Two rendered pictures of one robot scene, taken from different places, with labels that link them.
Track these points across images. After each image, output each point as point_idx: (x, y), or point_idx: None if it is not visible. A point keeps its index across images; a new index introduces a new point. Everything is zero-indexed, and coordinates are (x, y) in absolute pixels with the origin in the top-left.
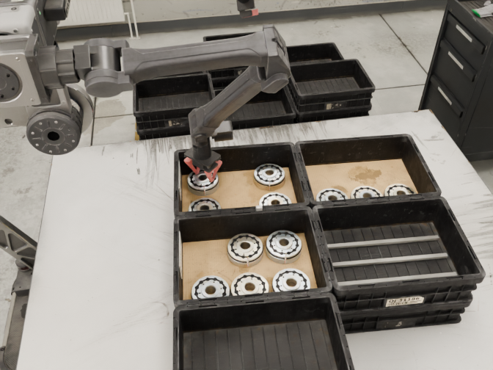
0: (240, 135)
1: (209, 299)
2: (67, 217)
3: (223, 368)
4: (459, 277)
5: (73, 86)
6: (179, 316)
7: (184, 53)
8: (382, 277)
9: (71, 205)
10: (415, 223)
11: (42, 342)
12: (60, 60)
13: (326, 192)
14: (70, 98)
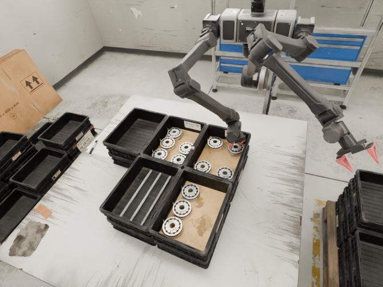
0: (296, 201)
1: (164, 122)
2: (255, 119)
3: (149, 131)
4: (107, 199)
5: (261, 72)
6: (164, 115)
7: (189, 52)
8: (141, 190)
9: (262, 122)
10: None
11: (200, 109)
12: (203, 29)
13: (196, 191)
14: (254, 72)
